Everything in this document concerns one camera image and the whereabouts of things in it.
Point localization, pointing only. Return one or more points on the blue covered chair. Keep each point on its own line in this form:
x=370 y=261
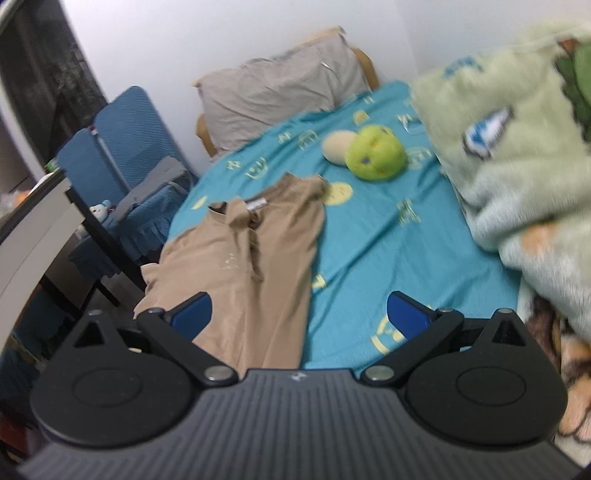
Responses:
x=134 y=134
x=87 y=161

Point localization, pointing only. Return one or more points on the small white blue plush toy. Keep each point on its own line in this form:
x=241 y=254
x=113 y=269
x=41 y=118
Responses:
x=99 y=212

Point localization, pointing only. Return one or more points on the grey seat cushion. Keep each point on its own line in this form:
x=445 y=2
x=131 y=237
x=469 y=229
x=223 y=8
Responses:
x=157 y=180

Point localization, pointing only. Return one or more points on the green and cream plush toy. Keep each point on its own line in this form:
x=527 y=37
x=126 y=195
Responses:
x=376 y=154

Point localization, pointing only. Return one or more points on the tan t-shirt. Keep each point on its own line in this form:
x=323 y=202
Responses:
x=240 y=258

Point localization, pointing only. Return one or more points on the grey pillow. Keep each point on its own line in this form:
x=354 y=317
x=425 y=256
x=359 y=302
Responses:
x=277 y=87

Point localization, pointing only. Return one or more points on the light green fleece blanket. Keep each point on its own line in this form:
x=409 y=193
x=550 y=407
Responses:
x=517 y=184

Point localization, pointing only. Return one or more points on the white table with black legs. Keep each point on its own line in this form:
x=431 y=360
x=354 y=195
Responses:
x=32 y=240

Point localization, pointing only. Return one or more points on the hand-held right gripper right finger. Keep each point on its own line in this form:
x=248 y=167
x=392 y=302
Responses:
x=406 y=316

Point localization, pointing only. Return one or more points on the dark barred door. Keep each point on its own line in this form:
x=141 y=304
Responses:
x=41 y=83

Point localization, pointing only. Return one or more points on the teal printed bed sheet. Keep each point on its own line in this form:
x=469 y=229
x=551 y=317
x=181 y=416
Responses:
x=392 y=240

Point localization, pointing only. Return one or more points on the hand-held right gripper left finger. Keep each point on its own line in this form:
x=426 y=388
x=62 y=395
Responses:
x=191 y=311

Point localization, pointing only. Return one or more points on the cartoon patterned blanket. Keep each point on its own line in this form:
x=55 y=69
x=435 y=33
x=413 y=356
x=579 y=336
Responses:
x=568 y=369

